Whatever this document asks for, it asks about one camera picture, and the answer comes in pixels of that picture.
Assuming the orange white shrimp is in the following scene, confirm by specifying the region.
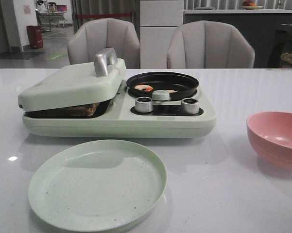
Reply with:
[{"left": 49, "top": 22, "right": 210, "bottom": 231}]
[{"left": 135, "top": 84, "right": 154, "bottom": 92}]

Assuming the slice of bread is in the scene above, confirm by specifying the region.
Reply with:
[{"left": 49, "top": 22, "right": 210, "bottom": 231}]
[{"left": 51, "top": 103, "right": 100, "bottom": 117}]

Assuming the mint green sandwich maker lid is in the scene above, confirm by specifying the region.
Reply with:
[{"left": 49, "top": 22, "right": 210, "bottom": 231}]
[{"left": 18, "top": 48, "right": 126, "bottom": 112}]

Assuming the pink bowl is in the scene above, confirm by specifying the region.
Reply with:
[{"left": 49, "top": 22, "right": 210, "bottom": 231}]
[{"left": 246, "top": 111, "right": 292, "bottom": 170}]

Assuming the mint green breakfast maker base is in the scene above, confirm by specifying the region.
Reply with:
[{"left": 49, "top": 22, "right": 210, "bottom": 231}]
[{"left": 22, "top": 81, "right": 216, "bottom": 138}]

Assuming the left silver control knob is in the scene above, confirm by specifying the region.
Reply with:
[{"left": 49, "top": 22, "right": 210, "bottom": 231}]
[{"left": 135, "top": 97, "right": 154, "bottom": 113}]

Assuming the silver control knob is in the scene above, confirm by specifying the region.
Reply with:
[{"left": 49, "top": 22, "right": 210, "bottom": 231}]
[
  {"left": 180, "top": 98, "right": 200, "bottom": 115},
  {"left": 135, "top": 97, "right": 154, "bottom": 113}
]

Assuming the right silver control knob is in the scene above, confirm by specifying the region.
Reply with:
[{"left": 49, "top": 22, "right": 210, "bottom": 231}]
[{"left": 180, "top": 98, "right": 200, "bottom": 115}]

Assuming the round black frying pan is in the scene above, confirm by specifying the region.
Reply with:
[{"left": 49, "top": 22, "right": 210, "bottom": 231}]
[{"left": 126, "top": 72, "right": 199, "bottom": 101}]

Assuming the mint green round plate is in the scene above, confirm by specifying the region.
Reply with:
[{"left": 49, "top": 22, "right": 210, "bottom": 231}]
[{"left": 28, "top": 140, "right": 167, "bottom": 233}]

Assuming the right beige upholstered chair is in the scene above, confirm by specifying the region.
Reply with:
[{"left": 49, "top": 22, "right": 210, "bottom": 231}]
[{"left": 167, "top": 20, "right": 255, "bottom": 69}]

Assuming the beige upholstered chair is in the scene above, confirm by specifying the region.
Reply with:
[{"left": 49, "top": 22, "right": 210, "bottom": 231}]
[
  {"left": 167, "top": 20, "right": 255, "bottom": 69},
  {"left": 68, "top": 18, "right": 140, "bottom": 69}
]

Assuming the left beige upholstered chair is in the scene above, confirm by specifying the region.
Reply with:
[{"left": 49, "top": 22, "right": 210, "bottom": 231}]
[{"left": 68, "top": 18, "right": 140, "bottom": 69}]

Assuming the white cabinet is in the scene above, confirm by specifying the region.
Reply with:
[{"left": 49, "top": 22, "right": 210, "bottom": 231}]
[{"left": 140, "top": 0, "right": 184, "bottom": 69}]

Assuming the red barrier tape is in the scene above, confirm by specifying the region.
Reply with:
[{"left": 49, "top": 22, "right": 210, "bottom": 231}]
[{"left": 75, "top": 12, "right": 133, "bottom": 19}]

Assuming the red trash bin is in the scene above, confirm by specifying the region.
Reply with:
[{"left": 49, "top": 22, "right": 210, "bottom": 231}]
[{"left": 27, "top": 25, "right": 43, "bottom": 49}]

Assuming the background workbench with monitor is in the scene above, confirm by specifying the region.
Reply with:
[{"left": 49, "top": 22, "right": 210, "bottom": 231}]
[{"left": 34, "top": 0, "right": 67, "bottom": 30}]

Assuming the fruit plate on counter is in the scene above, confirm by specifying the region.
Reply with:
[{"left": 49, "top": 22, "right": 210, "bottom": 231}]
[{"left": 240, "top": 0, "right": 264, "bottom": 10}]

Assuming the grey counter with white top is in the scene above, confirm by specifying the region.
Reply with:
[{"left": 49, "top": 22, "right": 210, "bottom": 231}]
[{"left": 184, "top": 9, "right": 292, "bottom": 68}]

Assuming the mint green pan handle knob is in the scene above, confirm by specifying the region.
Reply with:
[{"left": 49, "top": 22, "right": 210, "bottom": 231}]
[{"left": 152, "top": 90, "right": 171, "bottom": 101}]

